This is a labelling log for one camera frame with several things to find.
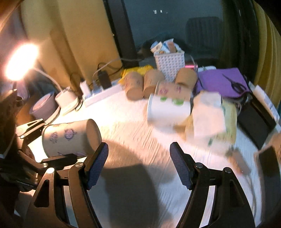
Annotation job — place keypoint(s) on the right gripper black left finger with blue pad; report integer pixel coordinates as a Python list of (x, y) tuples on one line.
[(48, 205)]

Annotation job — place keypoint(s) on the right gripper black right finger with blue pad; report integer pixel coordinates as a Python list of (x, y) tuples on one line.
[(230, 205)]

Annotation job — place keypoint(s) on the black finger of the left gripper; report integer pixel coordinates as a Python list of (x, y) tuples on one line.
[(32, 129), (53, 162)]

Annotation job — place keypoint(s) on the brown paper cup purple print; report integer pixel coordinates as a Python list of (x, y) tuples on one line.
[(80, 138)]

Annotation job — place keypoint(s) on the brown paper cup left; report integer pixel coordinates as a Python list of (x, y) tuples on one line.
[(134, 86)]

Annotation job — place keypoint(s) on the white paper cup green print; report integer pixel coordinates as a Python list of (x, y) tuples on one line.
[(165, 111)]

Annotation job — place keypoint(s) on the brown paper cup middle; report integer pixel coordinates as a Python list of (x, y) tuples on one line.
[(151, 79)]

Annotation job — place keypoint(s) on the brown printed cup lying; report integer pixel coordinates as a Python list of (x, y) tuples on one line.
[(173, 91)]

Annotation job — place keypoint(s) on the brown paper cup right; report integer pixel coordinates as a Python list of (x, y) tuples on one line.
[(186, 77)]

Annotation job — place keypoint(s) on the grey bowl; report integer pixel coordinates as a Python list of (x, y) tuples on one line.
[(44, 107)]

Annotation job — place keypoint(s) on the white phone charger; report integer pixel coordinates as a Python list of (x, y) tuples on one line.
[(85, 89)]

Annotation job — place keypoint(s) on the lit desk lamp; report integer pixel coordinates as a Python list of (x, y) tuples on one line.
[(21, 61)]

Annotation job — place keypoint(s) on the white power strip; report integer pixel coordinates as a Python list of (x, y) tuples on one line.
[(99, 93)]

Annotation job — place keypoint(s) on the black box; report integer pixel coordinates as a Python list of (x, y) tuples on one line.
[(256, 122)]

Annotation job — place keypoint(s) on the black power adapter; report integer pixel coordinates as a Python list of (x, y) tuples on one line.
[(104, 79)]

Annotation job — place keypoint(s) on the white paper packet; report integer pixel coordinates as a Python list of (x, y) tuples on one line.
[(208, 115)]

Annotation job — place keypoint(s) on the black scissors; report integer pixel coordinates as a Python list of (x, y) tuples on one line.
[(237, 87)]

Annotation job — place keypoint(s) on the yellow plastic bag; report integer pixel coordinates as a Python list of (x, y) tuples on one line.
[(139, 69)]

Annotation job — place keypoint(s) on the purple cloth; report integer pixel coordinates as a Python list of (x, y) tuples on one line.
[(213, 81)]

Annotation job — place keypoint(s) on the white perforated plastic basket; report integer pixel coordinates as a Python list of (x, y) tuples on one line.
[(169, 64)]

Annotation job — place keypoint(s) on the dark chair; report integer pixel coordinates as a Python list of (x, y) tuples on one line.
[(204, 34)]

